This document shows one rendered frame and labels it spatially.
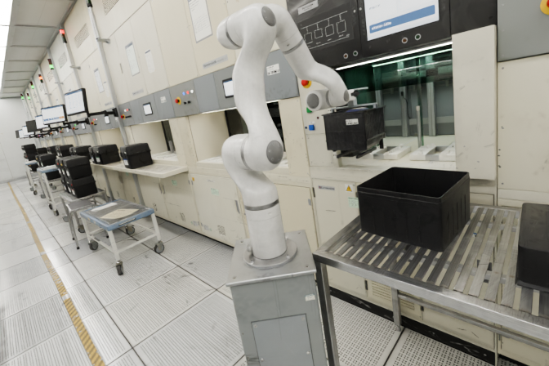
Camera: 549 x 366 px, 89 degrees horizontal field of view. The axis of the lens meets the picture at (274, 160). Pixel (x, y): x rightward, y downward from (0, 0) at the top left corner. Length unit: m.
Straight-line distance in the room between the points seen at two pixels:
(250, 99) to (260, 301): 0.62
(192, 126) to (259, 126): 1.89
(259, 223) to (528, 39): 1.04
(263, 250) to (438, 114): 1.66
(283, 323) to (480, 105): 1.00
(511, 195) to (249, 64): 1.06
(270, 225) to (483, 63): 0.90
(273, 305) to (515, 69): 1.11
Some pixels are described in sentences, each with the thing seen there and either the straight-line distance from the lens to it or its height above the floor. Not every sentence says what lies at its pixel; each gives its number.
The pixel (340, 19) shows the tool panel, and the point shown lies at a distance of 1.49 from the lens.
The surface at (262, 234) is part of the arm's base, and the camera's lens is 0.93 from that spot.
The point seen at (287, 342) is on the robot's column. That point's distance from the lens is 1.07.
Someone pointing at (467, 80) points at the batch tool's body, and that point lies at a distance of 1.24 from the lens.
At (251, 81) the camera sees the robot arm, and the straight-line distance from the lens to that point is 0.87.
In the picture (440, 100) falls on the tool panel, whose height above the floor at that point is 1.10.
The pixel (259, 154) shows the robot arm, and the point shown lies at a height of 1.13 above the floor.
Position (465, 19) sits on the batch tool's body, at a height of 1.45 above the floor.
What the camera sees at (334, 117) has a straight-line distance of 1.36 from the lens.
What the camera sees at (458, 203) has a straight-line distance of 1.08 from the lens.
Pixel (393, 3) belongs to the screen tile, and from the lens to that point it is 1.39.
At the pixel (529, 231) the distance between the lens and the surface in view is 0.95.
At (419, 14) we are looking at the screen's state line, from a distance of 1.34.
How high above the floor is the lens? 1.27
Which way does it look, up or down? 11 degrees down
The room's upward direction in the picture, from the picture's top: 9 degrees counter-clockwise
